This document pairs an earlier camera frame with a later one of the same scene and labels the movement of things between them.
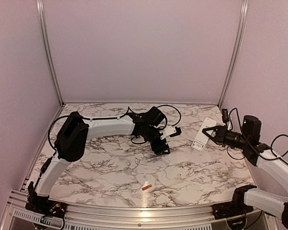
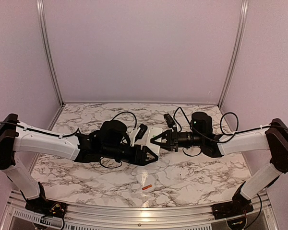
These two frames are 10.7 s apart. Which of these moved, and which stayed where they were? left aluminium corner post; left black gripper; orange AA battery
Moved: left black gripper
Stayed: left aluminium corner post; orange AA battery
